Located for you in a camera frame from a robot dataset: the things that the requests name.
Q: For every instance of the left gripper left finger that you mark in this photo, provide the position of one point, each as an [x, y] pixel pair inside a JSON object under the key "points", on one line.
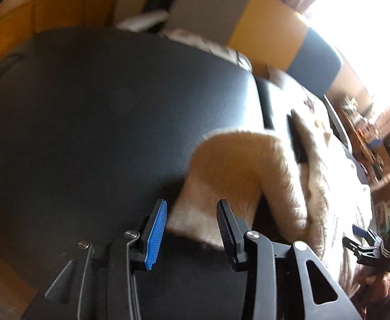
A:
{"points": [[142, 249]]}

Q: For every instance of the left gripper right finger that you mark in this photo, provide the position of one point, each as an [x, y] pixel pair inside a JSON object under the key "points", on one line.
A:
{"points": [[251, 252]]}

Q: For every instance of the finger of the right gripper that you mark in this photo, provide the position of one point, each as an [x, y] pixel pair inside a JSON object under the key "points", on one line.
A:
{"points": [[359, 232]]}

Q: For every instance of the cream knitted sweater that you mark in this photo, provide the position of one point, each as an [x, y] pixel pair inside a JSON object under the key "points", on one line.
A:
{"points": [[318, 202]]}

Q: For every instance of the wooden side desk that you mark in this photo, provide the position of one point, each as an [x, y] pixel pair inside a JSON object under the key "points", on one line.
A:
{"points": [[368, 147]]}

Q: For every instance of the grey yellow blue sofa chair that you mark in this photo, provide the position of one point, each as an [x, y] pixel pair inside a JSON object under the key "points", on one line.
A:
{"points": [[266, 31]]}

